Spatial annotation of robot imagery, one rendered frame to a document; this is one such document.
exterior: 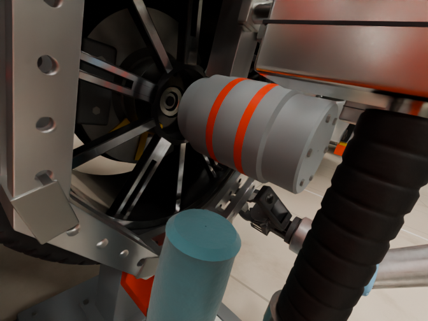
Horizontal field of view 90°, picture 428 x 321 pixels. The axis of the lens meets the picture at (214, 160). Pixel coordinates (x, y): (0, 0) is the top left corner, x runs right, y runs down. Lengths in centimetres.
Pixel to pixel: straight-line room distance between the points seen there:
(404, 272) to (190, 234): 55
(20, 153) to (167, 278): 18
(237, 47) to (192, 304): 33
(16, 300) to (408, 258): 125
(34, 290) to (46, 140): 103
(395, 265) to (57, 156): 68
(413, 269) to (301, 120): 51
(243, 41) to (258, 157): 18
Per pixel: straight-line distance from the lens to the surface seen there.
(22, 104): 21
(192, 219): 27
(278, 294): 18
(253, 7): 34
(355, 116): 45
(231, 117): 28
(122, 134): 37
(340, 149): 394
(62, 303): 85
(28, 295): 120
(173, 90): 46
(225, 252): 24
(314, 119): 26
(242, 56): 37
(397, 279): 70
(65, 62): 21
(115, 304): 70
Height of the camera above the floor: 88
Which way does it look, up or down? 16 degrees down
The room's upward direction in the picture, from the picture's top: 15 degrees clockwise
